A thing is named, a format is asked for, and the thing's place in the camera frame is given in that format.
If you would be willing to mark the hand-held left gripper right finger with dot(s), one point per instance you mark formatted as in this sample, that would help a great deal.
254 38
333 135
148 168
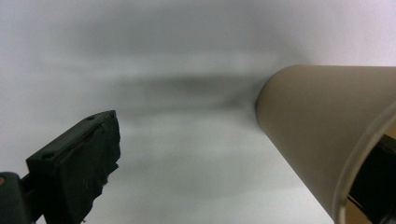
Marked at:
375 183

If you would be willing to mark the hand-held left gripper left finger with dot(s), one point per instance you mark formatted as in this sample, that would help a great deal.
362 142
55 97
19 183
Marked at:
74 168

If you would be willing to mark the brown paper cup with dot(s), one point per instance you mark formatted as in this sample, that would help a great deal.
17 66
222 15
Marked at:
314 127

